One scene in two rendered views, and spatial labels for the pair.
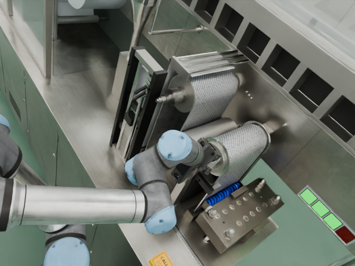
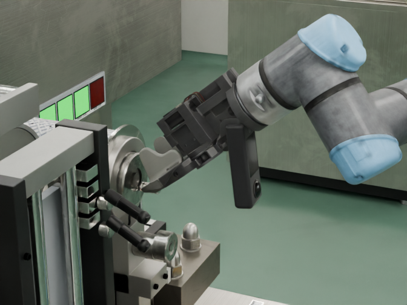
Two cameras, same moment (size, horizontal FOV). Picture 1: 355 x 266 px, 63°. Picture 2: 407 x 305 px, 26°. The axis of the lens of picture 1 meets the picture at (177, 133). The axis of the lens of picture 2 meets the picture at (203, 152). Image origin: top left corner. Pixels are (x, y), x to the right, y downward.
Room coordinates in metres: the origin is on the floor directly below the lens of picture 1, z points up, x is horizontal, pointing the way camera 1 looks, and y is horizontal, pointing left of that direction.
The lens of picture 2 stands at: (0.87, 0.96, 1.74)
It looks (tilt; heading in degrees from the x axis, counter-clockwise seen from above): 22 degrees down; 258
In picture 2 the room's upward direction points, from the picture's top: straight up
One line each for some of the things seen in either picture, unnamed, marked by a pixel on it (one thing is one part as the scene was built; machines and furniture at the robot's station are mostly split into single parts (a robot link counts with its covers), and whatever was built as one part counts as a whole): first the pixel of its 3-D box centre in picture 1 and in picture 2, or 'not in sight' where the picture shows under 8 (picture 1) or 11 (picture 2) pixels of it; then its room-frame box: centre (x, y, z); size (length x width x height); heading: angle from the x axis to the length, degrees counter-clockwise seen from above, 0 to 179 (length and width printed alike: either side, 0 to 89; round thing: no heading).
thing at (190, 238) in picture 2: (230, 232); (190, 235); (0.63, -0.34, 1.05); 0.04 x 0.04 x 0.04
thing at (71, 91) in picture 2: (326, 214); (72, 106); (0.79, -0.66, 1.18); 0.25 x 0.01 x 0.07; 55
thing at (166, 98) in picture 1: (162, 99); not in sight; (0.83, 0.10, 1.33); 0.06 x 0.03 x 0.03; 145
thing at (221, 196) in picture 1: (224, 193); not in sight; (0.81, -0.29, 1.03); 0.21 x 0.04 x 0.03; 145
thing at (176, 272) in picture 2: (212, 212); (171, 261); (0.67, -0.26, 1.05); 0.04 x 0.04 x 0.04
